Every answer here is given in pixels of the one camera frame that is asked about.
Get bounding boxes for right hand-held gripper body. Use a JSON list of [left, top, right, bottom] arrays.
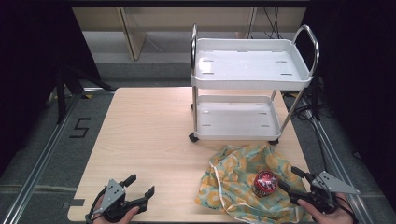
[[288, 170, 361, 217]]

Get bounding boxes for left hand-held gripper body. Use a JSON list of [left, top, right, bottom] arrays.
[[91, 178, 148, 223]]

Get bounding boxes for yellow green floral cloth bag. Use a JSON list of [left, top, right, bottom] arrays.
[[194, 143, 313, 224]]

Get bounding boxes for white two-tier trolley cart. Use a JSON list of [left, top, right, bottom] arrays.
[[188, 23, 321, 147]]

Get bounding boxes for person's left hand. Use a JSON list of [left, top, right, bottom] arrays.
[[92, 195, 142, 224]]

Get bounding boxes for person's right hand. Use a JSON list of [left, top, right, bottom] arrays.
[[297, 192, 357, 224]]

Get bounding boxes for black tripod stand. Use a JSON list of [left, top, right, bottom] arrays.
[[54, 66, 115, 125]]

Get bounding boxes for wooden panel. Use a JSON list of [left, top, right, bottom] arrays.
[[116, 7, 148, 62]]

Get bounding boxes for aluminium floor rail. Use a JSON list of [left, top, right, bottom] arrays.
[[0, 90, 84, 224], [306, 108, 376, 224]]

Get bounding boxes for left hand-held gripper black cable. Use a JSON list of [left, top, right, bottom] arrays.
[[85, 188, 107, 224]]

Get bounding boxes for hand-held gripper black cable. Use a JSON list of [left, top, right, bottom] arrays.
[[334, 197, 360, 224], [85, 188, 107, 224]]

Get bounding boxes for right hand-held gripper black cable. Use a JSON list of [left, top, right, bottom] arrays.
[[334, 197, 360, 224]]

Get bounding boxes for black floor cables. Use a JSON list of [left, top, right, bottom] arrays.
[[283, 91, 332, 175]]

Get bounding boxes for hanging black cables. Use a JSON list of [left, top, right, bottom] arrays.
[[262, 7, 285, 40]]

